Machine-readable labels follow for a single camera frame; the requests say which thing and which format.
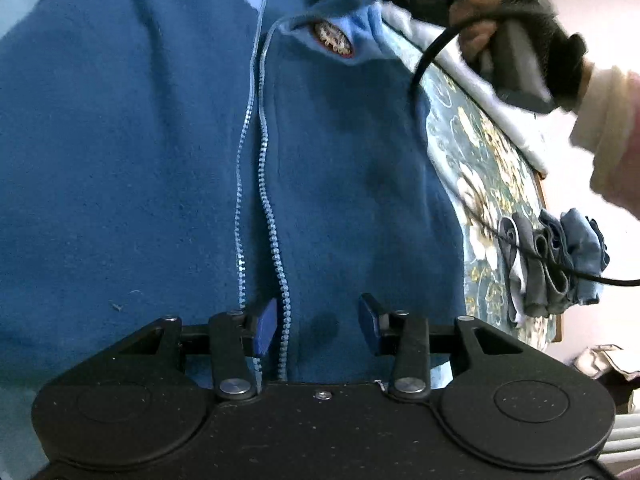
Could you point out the blue fleece zip jacket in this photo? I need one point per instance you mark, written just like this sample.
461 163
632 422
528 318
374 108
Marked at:
125 160

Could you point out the person's right hand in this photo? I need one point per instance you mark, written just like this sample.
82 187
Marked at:
560 50

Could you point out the pile of blue-grey clothes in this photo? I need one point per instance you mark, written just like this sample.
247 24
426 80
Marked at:
555 265

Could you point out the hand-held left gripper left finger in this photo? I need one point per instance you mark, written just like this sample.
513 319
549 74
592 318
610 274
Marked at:
265 327

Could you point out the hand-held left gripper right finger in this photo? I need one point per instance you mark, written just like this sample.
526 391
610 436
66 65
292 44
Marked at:
369 327

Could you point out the floral bedspread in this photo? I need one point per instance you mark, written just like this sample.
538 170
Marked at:
480 150

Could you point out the white crumpled bag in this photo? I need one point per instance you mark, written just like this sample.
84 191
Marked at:
602 360

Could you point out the person's right forearm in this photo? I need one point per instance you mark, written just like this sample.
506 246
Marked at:
612 130

